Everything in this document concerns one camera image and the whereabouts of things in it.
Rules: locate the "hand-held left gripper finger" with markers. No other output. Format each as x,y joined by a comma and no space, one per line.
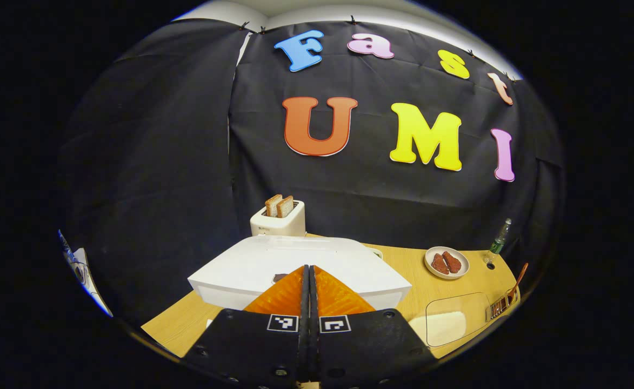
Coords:
313,346
305,346

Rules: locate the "white rice cooker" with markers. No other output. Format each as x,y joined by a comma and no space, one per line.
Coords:
252,265

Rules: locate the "clear plastic rice container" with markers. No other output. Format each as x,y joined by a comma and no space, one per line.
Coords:
457,303

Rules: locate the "brown wooden spoon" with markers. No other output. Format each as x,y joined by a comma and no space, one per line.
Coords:
512,294

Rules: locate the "white divided condiment tray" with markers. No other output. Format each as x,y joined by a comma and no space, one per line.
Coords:
377,253

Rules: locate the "white toaster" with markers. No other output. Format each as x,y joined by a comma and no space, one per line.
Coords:
281,224

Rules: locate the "toast slice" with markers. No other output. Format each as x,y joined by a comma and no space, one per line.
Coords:
272,206
286,207

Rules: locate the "brown meat piece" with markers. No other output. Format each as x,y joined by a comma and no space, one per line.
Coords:
440,265
453,262

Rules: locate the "white round plate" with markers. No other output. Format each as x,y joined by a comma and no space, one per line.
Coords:
465,261

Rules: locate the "green label water bottle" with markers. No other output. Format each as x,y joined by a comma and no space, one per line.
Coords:
499,242

